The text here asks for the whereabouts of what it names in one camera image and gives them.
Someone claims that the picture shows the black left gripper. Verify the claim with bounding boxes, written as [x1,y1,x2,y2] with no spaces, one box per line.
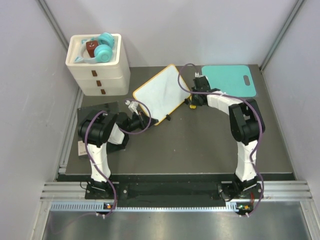
[124,110,159,134]

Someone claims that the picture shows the yellow framed whiteboard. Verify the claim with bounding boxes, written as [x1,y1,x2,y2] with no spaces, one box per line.
[132,64,191,123]

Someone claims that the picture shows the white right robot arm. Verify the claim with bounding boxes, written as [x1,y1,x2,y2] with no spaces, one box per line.
[190,74,265,200]

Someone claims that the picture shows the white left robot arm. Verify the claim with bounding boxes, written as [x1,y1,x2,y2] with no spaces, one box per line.
[77,110,159,199]

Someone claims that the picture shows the teal cutting board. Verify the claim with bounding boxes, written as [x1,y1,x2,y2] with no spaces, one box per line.
[201,65,257,98]

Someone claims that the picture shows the black mat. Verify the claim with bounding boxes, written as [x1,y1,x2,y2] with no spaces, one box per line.
[76,100,128,156]

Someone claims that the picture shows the white paper label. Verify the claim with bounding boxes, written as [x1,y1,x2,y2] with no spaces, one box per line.
[77,140,87,157]

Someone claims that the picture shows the white drawer storage box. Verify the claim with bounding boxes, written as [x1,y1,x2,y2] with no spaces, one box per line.
[65,33,131,96]

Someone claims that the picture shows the teal headphones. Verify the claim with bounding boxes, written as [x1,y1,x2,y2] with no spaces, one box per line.
[74,32,115,64]

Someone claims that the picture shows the brown cube toy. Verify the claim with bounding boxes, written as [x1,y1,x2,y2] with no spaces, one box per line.
[85,40,99,58]

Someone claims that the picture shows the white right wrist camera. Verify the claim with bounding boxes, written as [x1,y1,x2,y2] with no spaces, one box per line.
[194,72,202,78]

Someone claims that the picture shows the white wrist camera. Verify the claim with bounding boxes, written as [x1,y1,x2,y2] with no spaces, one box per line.
[194,72,202,78]
[124,99,139,115]

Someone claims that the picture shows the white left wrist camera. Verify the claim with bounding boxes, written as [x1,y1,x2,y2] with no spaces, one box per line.
[124,99,139,115]

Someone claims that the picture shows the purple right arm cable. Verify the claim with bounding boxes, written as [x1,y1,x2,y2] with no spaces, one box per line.
[177,63,266,218]

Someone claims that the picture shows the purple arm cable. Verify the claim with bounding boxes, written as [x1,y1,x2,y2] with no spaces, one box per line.
[84,99,152,219]
[177,63,266,218]

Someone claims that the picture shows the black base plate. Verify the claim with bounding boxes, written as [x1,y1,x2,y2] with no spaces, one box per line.
[85,179,262,207]

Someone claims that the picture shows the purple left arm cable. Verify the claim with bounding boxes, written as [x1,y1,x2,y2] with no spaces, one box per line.
[84,99,152,219]

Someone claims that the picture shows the grey slotted cable duct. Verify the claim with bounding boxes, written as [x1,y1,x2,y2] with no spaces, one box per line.
[50,201,250,213]

